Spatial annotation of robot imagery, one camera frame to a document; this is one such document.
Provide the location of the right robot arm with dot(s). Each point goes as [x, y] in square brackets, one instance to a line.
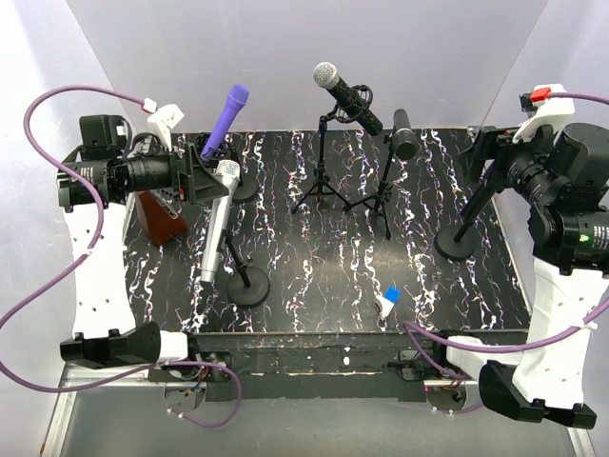
[562, 174]

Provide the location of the black shotgun microphone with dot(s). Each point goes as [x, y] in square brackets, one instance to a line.
[404, 141]

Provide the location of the brown wooden metronome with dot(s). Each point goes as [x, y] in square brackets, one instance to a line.
[157, 224]

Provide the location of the black glitter microphone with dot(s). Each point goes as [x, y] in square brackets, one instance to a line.
[352, 103]

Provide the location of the black tripod stand with shockmount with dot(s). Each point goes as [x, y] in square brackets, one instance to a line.
[321, 186]

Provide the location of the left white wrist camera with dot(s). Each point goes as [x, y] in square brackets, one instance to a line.
[163, 121]

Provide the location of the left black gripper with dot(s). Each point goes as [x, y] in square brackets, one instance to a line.
[191, 181]

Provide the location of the silver microphone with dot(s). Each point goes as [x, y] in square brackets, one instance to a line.
[228, 172]

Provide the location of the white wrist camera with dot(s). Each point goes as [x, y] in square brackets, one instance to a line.
[163, 121]
[543, 110]

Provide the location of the right round-base mic stand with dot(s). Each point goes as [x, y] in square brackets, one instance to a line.
[458, 242]

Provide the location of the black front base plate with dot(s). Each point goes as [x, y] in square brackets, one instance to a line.
[326, 365]

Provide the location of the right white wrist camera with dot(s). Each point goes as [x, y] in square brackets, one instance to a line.
[543, 110]

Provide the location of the black round-base mic stand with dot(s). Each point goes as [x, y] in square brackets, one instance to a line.
[249, 286]

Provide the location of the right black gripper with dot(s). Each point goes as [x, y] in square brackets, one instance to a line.
[489, 142]

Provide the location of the purple microphone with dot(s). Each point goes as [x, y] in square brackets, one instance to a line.
[236, 99]

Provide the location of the blue white small card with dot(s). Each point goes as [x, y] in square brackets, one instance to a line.
[384, 303]

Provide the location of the small black tripod stand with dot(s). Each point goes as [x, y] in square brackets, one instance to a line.
[376, 202]

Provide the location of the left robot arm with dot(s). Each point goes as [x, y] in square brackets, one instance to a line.
[93, 190]

